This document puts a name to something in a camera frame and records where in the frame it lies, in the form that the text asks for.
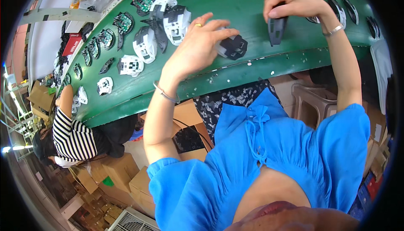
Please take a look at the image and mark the blue crate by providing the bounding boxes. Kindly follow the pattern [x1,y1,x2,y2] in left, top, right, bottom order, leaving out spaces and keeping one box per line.
[348,171,380,223]

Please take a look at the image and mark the silver bangle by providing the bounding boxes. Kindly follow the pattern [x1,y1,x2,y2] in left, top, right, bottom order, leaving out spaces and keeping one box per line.
[153,80,181,104]

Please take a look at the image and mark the person's left hand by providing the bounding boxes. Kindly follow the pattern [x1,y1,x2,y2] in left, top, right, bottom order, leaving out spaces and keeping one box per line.
[160,12,241,88]

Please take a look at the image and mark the row of circuit board bases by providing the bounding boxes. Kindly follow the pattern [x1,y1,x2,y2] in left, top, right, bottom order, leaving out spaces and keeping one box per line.
[62,0,155,88]

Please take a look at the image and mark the green conveyor belt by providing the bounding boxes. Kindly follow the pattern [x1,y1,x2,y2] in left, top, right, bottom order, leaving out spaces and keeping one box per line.
[57,0,384,129]

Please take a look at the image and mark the person's right hand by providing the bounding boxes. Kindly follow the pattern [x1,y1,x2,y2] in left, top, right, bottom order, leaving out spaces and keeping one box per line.
[263,0,334,27]

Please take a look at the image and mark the red box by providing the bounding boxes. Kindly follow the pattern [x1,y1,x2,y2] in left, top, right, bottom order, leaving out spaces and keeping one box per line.
[62,33,83,57]

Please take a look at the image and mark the grey metal bar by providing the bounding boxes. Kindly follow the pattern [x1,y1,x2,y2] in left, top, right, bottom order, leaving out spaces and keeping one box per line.
[19,7,102,25]

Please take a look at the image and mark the heap of cardboard cartons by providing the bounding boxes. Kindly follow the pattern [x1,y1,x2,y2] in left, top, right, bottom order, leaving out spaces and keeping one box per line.
[67,153,156,227]

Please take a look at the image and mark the black and white mouse shell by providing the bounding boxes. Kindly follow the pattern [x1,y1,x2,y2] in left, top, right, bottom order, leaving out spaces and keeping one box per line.
[306,0,347,30]

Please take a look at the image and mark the metal rack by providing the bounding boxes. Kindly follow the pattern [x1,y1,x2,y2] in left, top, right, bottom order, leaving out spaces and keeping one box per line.
[0,61,36,163]

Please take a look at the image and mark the group of white mouse shells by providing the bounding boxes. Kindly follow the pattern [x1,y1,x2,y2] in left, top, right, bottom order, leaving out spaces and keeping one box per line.
[71,0,192,115]

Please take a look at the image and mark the silver bracelet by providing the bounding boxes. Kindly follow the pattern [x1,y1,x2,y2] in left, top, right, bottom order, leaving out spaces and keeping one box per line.
[323,24,345,37]

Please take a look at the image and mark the white fan grille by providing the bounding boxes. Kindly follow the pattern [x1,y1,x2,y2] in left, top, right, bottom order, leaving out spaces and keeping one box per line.
[107,207,162,231]

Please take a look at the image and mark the person's body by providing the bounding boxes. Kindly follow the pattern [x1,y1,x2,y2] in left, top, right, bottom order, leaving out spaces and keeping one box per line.
[143,87,372,231]

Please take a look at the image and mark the open cardboard box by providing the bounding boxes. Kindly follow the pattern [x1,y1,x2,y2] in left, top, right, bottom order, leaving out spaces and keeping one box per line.
[27,80,57,122]

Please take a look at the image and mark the person's legs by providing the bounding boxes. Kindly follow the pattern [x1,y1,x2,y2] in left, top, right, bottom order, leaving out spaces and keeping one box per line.
[193,79,282,145]

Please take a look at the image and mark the black and white mouse body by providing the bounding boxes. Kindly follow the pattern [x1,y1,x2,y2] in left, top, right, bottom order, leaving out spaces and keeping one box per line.
[216,28,249,61]

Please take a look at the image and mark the dark grey mouse cover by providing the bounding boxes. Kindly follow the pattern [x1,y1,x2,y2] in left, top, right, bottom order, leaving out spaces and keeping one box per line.
[267,2,288,47]

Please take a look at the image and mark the black cable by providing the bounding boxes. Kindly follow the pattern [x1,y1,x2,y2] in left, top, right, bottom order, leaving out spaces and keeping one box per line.
[173,117,214,150]

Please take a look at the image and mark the beige plastic stool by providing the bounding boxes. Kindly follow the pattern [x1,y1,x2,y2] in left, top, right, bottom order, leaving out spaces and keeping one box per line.
[291,83,338,129]

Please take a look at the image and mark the carton with black parts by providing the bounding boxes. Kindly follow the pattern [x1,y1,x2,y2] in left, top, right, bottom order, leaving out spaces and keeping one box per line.
[140,99,214,163]

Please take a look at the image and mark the stack of cartons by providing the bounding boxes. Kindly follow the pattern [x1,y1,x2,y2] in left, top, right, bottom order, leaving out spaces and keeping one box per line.
[362,101,391,182]

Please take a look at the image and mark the pile of black parts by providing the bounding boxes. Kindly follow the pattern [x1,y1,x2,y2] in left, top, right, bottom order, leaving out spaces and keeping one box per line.
[53,21,69,85]

